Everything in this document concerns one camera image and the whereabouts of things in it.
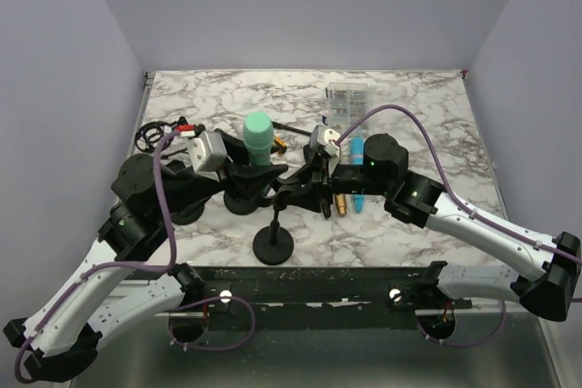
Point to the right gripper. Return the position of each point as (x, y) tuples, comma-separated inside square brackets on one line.
[(313, 187)]

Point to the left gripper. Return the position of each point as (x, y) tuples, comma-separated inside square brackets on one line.
[(244, 179)]

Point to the gold microphone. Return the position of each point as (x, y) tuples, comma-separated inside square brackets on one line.
[(341, 205)]

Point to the green microphone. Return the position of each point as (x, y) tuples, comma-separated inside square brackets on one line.
[(258, 138)]

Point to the black round-base shock-mount stand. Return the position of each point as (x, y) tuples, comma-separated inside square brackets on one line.
[(243, 206)]

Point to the blue toy microphone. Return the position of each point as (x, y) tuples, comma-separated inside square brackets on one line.
[(357, 158)]

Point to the black clip microphone stand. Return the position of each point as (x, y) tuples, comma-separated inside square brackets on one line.
[(191, 213)]

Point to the black tripod shock-mount stand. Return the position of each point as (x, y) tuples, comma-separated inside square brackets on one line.
[(148, 136)]

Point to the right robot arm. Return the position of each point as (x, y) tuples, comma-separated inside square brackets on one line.
[(539, 271)]

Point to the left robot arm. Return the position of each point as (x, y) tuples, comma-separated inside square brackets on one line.
[(130, 271)]

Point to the yellow utility knife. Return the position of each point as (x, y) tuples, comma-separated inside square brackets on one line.
[(279, 146)]

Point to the clear plastic screw box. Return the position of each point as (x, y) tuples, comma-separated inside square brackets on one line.
[(347, 102)]

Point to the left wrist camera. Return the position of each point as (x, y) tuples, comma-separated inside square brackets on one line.
[(206, 149)]

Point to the black T-handle tool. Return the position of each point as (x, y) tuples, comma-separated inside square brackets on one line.
[(289, 128)]

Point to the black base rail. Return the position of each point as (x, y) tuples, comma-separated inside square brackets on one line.
[(304, 298)]

